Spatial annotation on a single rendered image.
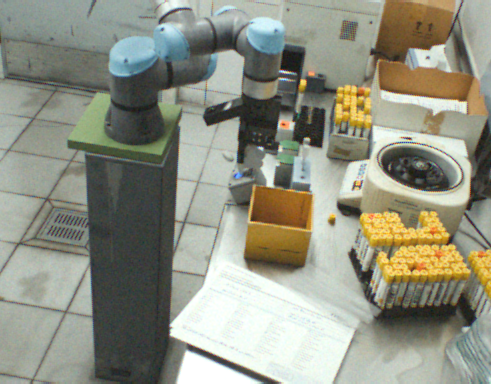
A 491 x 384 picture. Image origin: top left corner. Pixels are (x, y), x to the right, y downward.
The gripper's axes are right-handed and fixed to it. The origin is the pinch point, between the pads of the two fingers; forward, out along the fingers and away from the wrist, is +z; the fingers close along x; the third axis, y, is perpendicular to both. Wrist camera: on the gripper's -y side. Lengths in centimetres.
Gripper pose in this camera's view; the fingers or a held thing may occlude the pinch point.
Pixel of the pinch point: (239, 168)
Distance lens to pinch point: 154.7
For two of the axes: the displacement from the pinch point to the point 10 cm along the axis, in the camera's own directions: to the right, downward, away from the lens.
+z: -1.1, 8.0, 6.0
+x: 1.4, -5.8, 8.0
